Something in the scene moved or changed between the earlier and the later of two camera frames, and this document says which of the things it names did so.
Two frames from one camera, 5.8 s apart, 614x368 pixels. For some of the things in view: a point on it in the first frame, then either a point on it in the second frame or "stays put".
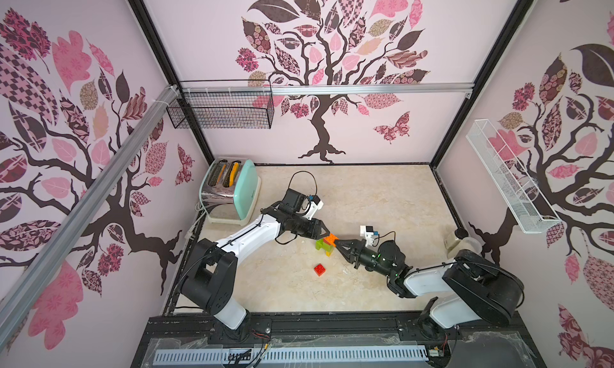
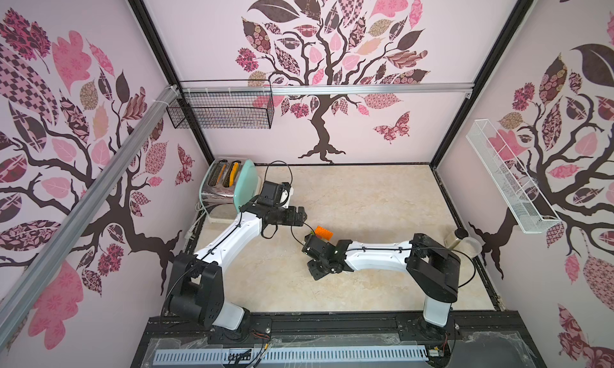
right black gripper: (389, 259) -> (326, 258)
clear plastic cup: (453, 245) stays put
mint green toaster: (229, 190) stays put
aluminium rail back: (328, 87) stays put
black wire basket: (223, 104) stays put
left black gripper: (313, 230) -> (289, 218)
